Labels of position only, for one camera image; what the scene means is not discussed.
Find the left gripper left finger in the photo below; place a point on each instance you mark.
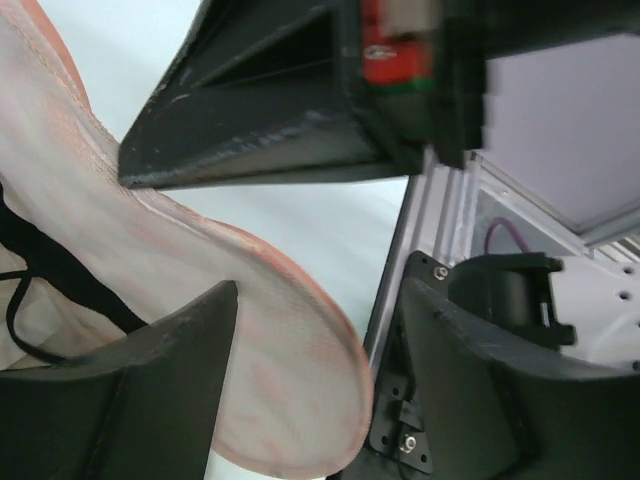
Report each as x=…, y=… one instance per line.
x=143, y=407

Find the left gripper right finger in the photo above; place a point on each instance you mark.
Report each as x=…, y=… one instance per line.
x=264, y=92

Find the floral mesh laundry bag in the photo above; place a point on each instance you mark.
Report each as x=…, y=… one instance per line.
x=297, y=395

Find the black bra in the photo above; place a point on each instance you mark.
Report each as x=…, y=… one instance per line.
x=47, y=260

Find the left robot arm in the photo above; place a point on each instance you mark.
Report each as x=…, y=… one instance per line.
x=476, y=379

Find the aluminium frame rail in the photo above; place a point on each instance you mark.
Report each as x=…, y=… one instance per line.
x=451, y=215

